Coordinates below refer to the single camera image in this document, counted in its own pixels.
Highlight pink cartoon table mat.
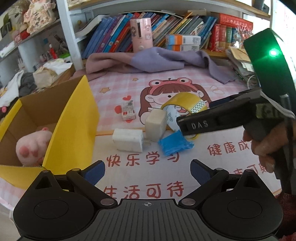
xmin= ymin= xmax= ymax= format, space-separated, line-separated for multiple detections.
xmin=0 ymin=66 xmax=283 ymax=209

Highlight red dictionary books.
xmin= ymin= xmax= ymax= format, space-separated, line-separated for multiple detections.
xmin=207 ymin=13 xmax=253 ymax=52

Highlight pink cylindrical device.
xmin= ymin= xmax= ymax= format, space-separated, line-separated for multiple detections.
xmin=130 ymin=18 xmax=153 ymax=53

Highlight yellow cardboard box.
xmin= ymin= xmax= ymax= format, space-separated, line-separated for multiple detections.
xmin=1 ymin=76 xmax=99 ymax=189

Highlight floral doll dress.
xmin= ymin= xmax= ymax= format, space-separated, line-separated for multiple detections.
xmin=23 ymin=0 xmax=56 ymax=35

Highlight pink plush pig toy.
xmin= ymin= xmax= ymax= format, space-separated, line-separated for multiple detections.
xmin=16 ymin=127 xmax=52 ymax=167

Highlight yellow tape roll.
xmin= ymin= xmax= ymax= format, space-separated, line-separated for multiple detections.
xmin=160 ymin=92 xmax=208 ymax=140

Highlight staples box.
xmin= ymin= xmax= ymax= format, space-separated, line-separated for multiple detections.
xmin=121 ymin=100 xmax=136 ymax=121

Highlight pink purple cloth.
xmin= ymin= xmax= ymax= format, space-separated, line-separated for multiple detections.
xmin=73 ymin=47 xmax=235 ymax=84

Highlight orange white box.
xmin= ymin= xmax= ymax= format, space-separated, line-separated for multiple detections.
xmin=166 ymin=34 xmax=201 ymax=52

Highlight pile of clothes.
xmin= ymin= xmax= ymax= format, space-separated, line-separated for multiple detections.
xmin=1 ymin=70 xmax=37 ymax=113

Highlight tissue pack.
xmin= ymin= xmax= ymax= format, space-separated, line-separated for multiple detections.
xmin=33 ymin=58 xmax=73 ymax=89

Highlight brown envelope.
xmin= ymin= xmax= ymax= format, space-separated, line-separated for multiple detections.
xmin=229 ymin=47 xmax=251 ymax=62

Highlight right hand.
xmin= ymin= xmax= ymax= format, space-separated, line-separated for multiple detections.
xmin=243 ymin=123 xmax=288 ymax=173

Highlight blue wrapper packet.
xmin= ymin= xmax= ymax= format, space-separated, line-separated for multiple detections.
xmin=158 ymin=131 xmax=194 ymax=156

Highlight beige square block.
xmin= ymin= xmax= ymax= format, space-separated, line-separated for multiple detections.
xmin=145 ymin=109 xmax=167 ymax=142

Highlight white power adapter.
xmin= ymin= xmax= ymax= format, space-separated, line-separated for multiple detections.
xmin=112 ymin=128 xmax=144 ymax=153

